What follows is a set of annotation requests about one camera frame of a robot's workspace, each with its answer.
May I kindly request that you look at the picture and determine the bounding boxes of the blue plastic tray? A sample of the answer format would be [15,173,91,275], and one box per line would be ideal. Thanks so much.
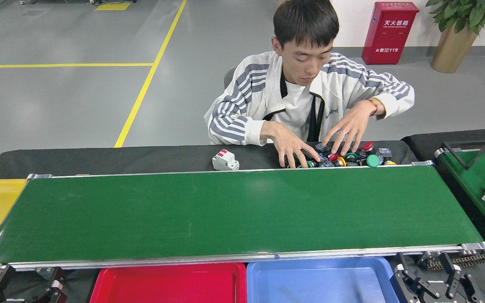
[246,257,401,303]

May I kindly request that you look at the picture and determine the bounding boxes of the green conveyor belt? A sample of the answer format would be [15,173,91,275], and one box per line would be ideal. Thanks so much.
[434,145,485,242]
[0,160,485,278]

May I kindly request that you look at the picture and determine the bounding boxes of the red plastic tray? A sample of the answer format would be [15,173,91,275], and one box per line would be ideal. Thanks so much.
[90,263,247,303]

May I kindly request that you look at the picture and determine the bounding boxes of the person's left hand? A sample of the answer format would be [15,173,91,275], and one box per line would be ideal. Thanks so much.
[322,100,378,156]

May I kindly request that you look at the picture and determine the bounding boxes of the person's right hand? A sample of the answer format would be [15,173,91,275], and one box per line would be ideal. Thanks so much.
[262,121,321,168]

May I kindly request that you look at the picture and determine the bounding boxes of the seated person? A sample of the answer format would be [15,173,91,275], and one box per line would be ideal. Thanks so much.
[204,0,416,169]

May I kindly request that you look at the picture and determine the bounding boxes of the potted plant in gold pot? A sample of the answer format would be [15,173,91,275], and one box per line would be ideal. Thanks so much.
[426,0,485,74]

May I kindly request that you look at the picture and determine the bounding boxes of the red fire extinguisher box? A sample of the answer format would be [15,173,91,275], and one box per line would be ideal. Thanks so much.
[361,1,420,66]

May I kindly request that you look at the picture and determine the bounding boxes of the grey chair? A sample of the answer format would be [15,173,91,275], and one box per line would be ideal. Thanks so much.
[224,66,238,90]

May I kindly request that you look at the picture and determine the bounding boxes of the black drive chain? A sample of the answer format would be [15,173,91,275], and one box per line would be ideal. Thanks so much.
[426,249,485,271]

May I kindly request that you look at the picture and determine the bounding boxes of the black cable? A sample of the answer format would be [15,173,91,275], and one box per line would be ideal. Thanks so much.
[441,131,485,171]

